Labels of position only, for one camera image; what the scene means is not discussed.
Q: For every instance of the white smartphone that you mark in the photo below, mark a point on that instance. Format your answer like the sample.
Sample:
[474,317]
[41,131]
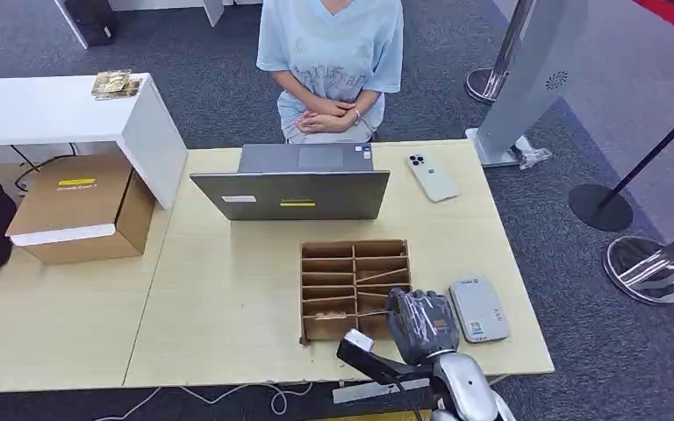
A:
[433,177]

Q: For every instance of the person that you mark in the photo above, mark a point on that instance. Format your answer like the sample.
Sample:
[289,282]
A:
[331,46]

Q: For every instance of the brown cardboard box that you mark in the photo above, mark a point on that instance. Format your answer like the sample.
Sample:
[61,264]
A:
[72,200]

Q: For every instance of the silver kiosk stand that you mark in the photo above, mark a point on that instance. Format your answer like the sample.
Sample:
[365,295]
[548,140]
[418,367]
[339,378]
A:
[529,75]

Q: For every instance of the grey card reader device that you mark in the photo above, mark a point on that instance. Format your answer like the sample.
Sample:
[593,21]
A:
[479,308]

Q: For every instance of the person's right hand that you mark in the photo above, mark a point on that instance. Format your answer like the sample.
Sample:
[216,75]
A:
[337,108]

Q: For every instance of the grey laptop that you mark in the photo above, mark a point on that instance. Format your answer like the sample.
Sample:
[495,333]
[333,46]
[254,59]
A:
[293,194]

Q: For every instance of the yellow sheet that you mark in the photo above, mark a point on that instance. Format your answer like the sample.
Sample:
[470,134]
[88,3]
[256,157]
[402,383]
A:
[372,416]

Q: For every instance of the white furniture frame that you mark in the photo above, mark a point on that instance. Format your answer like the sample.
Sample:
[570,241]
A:
[212,9]

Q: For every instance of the crumpled clear plastic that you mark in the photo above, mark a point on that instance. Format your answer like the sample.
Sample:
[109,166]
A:
[532,154]

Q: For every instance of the chrome stanchion post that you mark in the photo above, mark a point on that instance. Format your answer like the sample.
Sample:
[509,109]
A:
[488,81]
[645,273]

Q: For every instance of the white bracket strip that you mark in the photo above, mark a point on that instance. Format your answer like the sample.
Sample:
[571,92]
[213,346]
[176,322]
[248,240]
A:
[366,392]

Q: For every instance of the black cabinet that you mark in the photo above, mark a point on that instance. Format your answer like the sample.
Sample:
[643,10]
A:
[93,20]

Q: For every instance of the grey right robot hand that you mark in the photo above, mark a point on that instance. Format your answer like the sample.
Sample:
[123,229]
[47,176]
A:
[421,325]

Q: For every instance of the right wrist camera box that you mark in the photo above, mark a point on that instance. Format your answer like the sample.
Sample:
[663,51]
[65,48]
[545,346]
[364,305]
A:
[359,340]

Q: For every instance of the black stanchion post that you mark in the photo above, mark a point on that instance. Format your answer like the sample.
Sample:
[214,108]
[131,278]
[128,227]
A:
[598,209]

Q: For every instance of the white side desk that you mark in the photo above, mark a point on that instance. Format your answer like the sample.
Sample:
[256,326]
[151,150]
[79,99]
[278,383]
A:
[40,107]

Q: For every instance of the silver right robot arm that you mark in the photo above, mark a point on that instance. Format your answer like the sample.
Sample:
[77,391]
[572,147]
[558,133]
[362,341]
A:
[468,389]

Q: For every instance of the pale card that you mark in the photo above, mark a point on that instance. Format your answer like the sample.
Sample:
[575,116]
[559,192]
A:
[328,316]

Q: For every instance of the wooden compartment card box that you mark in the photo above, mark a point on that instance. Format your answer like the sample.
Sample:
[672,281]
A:
[328,331]

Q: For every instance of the person's left hand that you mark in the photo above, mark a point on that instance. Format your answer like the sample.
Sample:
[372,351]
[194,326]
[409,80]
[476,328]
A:
[325,123]

